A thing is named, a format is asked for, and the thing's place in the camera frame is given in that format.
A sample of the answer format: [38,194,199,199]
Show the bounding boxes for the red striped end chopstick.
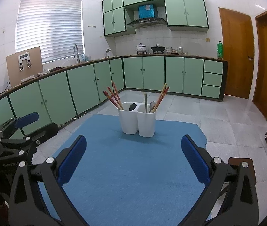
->
[107,87,116,101]

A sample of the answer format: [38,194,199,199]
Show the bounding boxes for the silver metal spoon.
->
[148,101,156,113]

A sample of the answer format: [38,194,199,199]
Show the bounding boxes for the black spoon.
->
[128,103,137,111]

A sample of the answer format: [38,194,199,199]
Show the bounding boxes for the red star pattern chopstick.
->
[158,86,169,107]

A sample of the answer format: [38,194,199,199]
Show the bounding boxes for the green lower kitchen cabinets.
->
[0,55,228,137]

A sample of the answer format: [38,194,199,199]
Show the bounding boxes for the green kitchen cabinets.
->
[0,55,228,137]
[102,0,209,37]

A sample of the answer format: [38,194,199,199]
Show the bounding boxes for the chrome kitchen faucet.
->
[73,44,80,64]

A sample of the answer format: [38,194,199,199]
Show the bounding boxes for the green upper kitchen cabinets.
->
[102,0,209,37]

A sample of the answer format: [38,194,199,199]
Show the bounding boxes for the brown wooden stool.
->
[228,157,256,183]

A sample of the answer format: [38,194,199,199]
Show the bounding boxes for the brown board with device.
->
[6,47,43,87]

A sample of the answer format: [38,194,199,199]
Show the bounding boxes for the blue table mat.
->
[39,114,207,225]

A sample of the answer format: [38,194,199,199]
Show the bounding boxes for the white double utensil holder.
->
[118,102,156,138]

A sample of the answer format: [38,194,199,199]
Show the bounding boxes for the small kettle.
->
[105,48,111,58]

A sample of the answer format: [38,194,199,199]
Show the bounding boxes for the white window blinds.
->
[15,0,85,63]

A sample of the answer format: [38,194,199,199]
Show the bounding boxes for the jars on counter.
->
[165,47,189,55]

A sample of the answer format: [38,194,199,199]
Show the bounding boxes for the brown wooden door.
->
[253,11,267,119]
[219,8,255,99]

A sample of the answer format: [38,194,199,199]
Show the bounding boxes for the white cooking pot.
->
[136,43,147,55]

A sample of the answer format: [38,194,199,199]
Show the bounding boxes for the green bottle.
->
[217,41,223,59]

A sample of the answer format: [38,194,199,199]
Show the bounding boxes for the black wok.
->
[151,43,165,54]

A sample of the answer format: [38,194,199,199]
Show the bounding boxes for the black range hood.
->
[128,4,167,29]

